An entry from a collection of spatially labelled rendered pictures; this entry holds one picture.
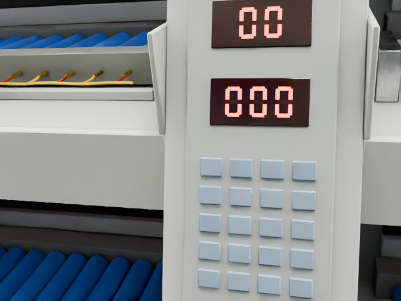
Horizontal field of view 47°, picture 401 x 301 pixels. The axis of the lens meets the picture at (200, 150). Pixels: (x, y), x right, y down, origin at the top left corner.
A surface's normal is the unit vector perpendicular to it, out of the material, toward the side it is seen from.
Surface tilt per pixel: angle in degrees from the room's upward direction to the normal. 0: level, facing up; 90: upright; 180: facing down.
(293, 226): 90
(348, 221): 90
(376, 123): 23
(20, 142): 113
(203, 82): 90
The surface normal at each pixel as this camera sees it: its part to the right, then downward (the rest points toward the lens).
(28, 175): -0.24, 0.43
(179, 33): -0.25, 0.04
